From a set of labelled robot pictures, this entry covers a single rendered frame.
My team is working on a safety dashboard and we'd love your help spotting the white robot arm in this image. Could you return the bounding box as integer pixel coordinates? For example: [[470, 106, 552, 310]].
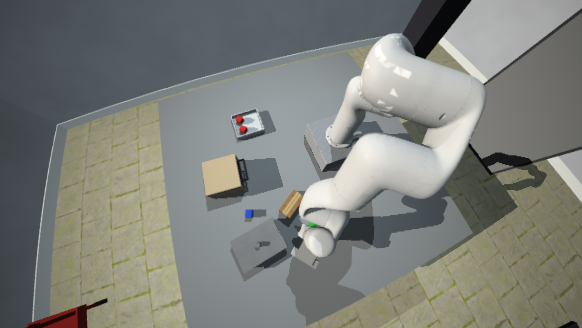
[[291, 33, 487, 269]]

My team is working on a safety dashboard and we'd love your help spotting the brown cardboard box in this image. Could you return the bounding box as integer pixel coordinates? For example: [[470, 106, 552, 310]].
[[279, 190, 303, 218]]

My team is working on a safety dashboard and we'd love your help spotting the light wooden cabinet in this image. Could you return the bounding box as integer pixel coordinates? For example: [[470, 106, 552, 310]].
[[202, 154, 249, 199]]

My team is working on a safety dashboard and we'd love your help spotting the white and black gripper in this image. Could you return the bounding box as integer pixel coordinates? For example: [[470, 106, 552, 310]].
[[294, 224, 311, 240]]

